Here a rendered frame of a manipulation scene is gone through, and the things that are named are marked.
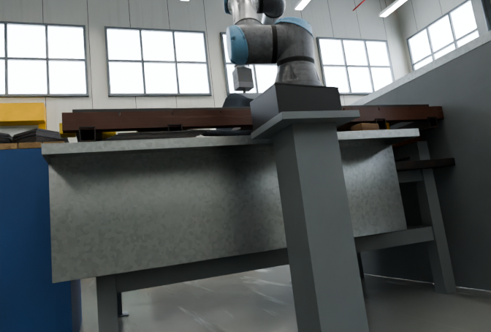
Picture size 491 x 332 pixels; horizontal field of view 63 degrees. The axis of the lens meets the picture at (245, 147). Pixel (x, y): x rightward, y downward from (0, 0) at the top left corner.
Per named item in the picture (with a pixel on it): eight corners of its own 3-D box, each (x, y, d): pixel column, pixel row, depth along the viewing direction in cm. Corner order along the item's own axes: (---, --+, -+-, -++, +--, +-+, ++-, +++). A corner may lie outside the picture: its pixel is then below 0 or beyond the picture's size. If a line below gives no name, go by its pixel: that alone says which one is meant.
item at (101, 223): (53, 281, 121) (50, 166, 127) (400, 229, 166) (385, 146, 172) (52, 283, 117) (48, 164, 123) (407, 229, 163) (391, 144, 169)
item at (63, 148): (50, 166, 127) (49, 157, 127) (385, 146, 172) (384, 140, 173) (41, 154, 108) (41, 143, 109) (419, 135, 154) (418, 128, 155)
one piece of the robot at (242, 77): (244, 68, 212) (248, 98, 209) (229, 67, 208) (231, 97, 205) (252, 61, 203) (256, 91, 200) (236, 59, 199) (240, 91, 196)
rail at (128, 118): (63, 133, 134) (62, 115, 135) (437, 121, 191) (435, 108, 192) (62, 130, 130) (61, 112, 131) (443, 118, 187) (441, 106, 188)
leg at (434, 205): (435, 292, 179) (407, 144, 191) (446, 289, 181) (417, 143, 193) (446, 294, 174) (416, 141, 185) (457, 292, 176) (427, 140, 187)
